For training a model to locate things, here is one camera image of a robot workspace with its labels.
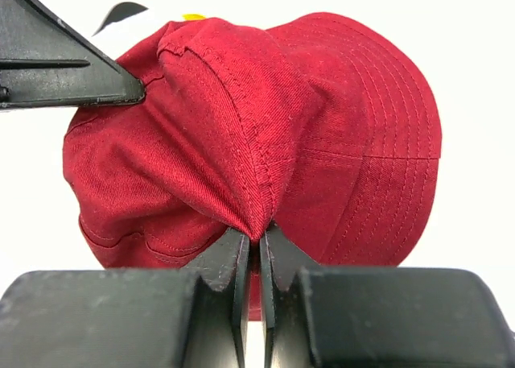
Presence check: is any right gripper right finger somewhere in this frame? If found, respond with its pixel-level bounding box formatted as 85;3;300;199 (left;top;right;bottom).
259;225;514;367

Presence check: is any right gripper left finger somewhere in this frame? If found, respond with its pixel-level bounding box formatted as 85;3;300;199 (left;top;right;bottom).
1;229;250;368

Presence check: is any dark red hat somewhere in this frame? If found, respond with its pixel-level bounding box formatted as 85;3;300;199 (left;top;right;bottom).
62;11;443;321

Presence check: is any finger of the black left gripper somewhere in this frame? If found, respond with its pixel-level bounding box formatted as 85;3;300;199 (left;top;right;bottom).
1;0;145;109

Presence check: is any white hat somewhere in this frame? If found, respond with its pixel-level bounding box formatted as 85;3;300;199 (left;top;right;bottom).
91;2;168;60

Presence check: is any yellow bin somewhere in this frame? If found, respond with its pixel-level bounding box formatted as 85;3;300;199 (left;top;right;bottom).
182;14;206;21

